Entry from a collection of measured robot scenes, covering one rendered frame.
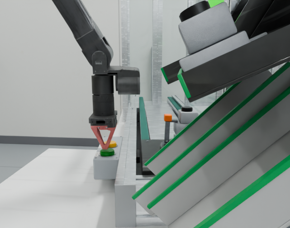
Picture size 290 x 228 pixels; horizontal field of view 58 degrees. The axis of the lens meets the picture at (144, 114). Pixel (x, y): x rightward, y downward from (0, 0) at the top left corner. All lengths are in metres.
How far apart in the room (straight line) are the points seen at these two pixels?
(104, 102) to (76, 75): 3.04
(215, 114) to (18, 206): 0.53
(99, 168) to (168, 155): 0.27
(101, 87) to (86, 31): 0.14
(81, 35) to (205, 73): 0.48
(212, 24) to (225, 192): 0.20
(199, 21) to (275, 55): 0.07
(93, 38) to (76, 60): 3.06
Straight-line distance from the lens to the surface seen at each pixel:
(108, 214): 0.67
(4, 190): 0.86
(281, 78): 0.37
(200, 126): 0.49
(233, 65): 0.21
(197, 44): 0.25
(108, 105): 0.69
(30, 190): 0.83
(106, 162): 0.72
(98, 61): 0.65
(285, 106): 0.36
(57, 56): 3.80
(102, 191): 0.77
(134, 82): 0.67
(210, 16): 0.25
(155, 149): 0.75
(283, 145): 0.35
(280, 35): 0.22
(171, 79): 0.36
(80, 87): 3.72
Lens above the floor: 1.22
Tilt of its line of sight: 12 degrees down
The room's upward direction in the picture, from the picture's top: straight up
